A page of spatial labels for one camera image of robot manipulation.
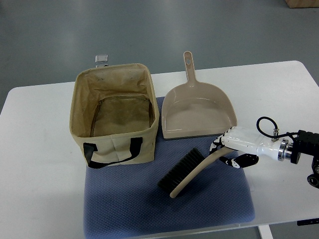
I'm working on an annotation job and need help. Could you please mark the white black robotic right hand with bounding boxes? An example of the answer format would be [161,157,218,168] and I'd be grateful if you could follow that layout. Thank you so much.
[210,126,293,168]

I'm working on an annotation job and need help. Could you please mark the beige hand broom black bristles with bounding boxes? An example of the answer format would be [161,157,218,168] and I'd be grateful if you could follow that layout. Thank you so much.
[158,147,233,198]

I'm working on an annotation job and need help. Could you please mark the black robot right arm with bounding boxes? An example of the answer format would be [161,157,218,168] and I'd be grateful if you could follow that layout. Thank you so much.
[288,130,319,188]

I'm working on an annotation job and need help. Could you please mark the beige plastic dustpan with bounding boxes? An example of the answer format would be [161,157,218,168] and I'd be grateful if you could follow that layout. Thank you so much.
[161,51,237,139]

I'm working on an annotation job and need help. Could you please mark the white table leg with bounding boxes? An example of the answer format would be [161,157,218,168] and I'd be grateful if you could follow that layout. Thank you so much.
[258,225,273,239]

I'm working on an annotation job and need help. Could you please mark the black table control panel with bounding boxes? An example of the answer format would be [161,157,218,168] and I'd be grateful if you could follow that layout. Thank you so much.
[297,218,319,226]

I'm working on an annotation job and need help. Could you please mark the blue textured mat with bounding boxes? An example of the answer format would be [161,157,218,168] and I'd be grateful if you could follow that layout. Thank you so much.
[83,96,257,239]

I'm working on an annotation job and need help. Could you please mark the cardboard box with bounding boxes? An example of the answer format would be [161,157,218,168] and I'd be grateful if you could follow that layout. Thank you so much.
[285,0,319,8]

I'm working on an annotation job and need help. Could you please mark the small metal clip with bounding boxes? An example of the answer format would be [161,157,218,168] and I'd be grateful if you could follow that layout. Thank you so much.
[95,54,108,68]

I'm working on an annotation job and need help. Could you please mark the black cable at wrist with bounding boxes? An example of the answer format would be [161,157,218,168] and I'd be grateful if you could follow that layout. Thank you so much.
[256,116,300,142]

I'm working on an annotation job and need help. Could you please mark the beige fabric bag black handle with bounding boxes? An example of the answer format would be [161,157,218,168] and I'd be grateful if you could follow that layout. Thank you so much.
[69,63,160,169]

